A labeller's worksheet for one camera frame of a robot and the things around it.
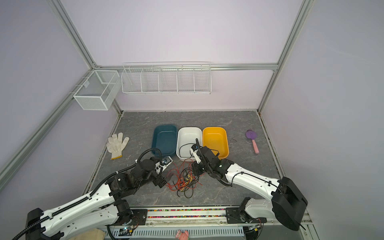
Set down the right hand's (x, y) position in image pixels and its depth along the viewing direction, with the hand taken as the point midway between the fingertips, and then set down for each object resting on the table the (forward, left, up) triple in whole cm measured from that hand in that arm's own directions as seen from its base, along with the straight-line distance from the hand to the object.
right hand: (192, 166), depth 81 cm
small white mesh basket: (+44, +62, +18) cm, 78 cm away
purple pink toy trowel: (+28, -41, -9) cm, 50 cm away
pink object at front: (-30, +4, -7) cm, 31 cm away
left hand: (-3, +14, +4) cm, 15 cm away
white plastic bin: (+25, +6, -9) cm, 27 cm away
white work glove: (+19, +54, -10) cm, 58 cm away
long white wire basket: (+53, +18, +21) cm, 60 cm away
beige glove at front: (-30, +45, -9) cm, 55 cm away
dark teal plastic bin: (+25, +21, -7) cm, 33 cm away
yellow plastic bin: (+25, -15, -11) cm, 32 cm away
